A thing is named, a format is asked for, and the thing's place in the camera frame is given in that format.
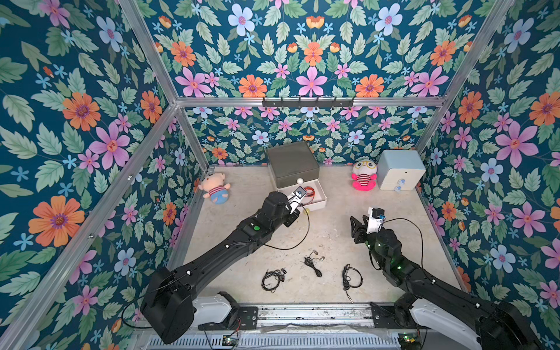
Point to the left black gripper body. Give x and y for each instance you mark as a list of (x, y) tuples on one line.
[(284, 218)]

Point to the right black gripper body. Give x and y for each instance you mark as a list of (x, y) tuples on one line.
[(362, 230)]

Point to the red earphones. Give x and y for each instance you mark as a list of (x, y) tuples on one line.
[(310, 194)]

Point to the white drawer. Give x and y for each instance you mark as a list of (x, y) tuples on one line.
[(320, 200)]

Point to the black earphones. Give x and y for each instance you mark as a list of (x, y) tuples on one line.
[(272, 280), (351, 279), (311, 261)]

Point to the grey top drawer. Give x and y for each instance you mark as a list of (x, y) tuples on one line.
[(291, 161)]

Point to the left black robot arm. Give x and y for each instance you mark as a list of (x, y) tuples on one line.
[(168, 305)]

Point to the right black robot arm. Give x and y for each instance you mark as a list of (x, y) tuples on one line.
[(473, 322)]

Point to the three-tier colored drawer cabinet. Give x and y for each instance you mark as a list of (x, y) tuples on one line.
[(294, 166)]

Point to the white blue drawer cabinet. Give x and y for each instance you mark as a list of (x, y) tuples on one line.
[(399, 170)]

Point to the pink pig plush toy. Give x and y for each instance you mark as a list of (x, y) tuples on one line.
[(215, 188)]

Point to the pink white plush toy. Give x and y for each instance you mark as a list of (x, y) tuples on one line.
[(364, 175)]

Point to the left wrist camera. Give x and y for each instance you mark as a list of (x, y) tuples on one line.
[(295, 198)]

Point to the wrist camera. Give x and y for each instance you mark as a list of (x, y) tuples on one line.
[(295, 198), (375, 220)]

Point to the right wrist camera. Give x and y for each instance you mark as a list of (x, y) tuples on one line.
[(375, 220)]

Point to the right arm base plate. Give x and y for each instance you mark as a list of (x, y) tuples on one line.
[(394, 316)]

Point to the black wall hook rail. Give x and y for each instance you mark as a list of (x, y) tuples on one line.
[(300, 102)]

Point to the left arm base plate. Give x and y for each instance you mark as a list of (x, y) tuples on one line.
[(241, 318)]

